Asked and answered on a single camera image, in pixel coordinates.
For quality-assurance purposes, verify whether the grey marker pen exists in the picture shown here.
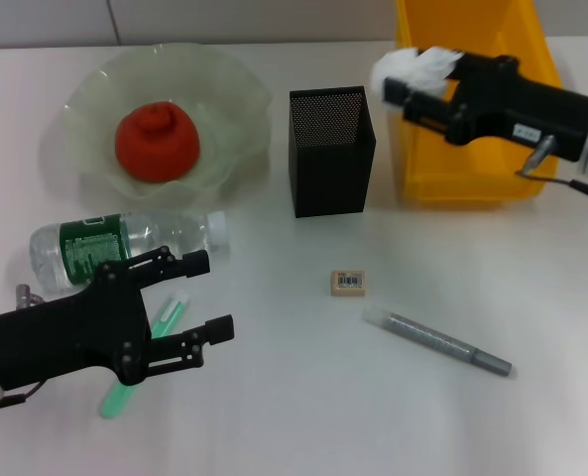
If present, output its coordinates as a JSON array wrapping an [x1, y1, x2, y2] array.
[[362, 303, 513, 378]]

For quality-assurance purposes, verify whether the yellow plastic bin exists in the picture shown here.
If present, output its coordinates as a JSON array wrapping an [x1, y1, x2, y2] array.
[[395, 0, 562, 209]]

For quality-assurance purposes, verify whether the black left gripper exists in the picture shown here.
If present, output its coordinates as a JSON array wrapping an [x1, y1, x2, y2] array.
[[0, 246, 237, 391]]

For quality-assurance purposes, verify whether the clear green-label water bottle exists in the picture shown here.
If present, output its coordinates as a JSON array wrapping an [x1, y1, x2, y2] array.
[[29, 210, 231, 294]]

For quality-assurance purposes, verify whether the green pen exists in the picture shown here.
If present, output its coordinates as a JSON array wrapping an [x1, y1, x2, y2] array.
[[98, 292, 190, 420]]

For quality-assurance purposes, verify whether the white paper ball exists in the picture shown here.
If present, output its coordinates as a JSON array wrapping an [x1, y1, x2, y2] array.
[[370, 46, 461, 105]]

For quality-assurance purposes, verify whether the beige eraser with barcode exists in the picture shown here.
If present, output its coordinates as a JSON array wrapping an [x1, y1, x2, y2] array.
[[330, 269, 367, 298]]

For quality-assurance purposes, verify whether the green glass fruit plate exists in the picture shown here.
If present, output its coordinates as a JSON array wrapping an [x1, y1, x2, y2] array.
[[59, 42, 275, 202]]

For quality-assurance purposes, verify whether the left arm wrist cable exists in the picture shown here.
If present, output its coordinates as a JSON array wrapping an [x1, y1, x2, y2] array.
[[0, 282, 45, 416]]

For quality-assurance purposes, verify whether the black mesh pen holder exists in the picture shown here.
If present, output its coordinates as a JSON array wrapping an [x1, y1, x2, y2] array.
[[288, 85, 377, 218]]

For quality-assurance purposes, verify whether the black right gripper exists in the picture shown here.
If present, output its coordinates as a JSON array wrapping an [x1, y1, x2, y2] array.
[[382, 51, 588, 163]]

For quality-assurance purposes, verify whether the right arm wrist cable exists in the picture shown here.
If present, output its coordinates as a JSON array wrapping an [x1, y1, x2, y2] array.
[[515, 134, 588, 205]]

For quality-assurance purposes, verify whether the arm wrist cable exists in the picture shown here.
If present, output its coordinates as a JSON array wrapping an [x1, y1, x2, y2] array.
[[515, 134, 588, 205], [0, 282, 45, 416]]

